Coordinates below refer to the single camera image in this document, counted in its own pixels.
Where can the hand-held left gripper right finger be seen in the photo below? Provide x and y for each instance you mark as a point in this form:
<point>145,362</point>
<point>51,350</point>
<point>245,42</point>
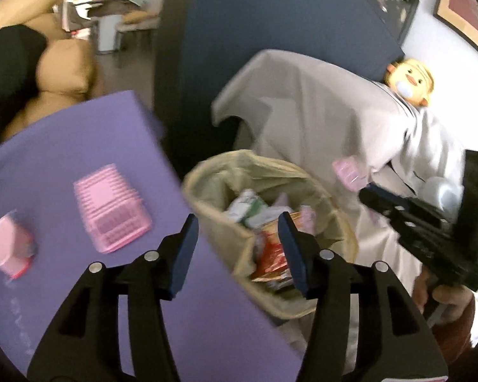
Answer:
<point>292,254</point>

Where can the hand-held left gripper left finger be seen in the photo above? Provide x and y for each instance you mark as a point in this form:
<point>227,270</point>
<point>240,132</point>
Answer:
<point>183,254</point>

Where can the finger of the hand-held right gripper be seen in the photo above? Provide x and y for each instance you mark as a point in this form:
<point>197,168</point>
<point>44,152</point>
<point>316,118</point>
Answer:
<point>386,209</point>
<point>382,191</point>

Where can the red instant noodle cup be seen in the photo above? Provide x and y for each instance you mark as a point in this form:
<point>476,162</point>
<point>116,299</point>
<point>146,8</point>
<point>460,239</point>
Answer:
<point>271,254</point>

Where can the beige plastic trash bag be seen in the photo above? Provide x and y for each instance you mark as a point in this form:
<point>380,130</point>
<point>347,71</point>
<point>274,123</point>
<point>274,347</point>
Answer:
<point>219,215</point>

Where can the green and white milk carton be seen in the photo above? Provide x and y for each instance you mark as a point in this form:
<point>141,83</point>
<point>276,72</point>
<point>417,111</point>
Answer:
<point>245,207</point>

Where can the person's right forearm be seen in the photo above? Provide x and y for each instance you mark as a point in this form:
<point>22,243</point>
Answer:
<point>458,338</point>

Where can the person's right hand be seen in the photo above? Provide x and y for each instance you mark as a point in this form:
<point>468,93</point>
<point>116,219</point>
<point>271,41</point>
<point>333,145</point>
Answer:
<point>450,298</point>

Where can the pink plastic item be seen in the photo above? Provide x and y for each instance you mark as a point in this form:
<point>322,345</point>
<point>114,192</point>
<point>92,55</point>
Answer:
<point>348,173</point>

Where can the white rounded object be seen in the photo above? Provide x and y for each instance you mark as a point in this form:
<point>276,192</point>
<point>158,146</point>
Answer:
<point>442,191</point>

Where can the pink plastic basket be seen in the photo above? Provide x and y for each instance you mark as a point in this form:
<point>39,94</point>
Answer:
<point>111,211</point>

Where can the white cloth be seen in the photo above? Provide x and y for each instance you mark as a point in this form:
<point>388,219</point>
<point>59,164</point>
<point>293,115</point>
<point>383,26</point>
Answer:
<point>322,107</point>

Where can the yellow duck plush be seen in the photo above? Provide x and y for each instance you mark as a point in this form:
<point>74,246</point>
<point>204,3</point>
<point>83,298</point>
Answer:
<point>412,79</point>

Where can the pink plastic container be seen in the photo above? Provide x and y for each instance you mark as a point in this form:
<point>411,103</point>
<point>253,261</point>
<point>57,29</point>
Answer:
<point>8,242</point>

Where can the blue chair back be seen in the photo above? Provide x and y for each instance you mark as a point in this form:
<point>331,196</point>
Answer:
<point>263,16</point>

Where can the tan beanbag sofa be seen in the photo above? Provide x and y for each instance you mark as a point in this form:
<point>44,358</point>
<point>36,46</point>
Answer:
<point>63,67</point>

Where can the grey dining chair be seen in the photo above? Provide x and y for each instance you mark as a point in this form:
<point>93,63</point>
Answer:
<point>139,24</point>

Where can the black jacket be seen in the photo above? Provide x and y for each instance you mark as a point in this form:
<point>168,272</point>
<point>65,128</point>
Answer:
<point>8,67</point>

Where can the dining table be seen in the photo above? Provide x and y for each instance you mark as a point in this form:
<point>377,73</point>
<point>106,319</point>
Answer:
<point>103,8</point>

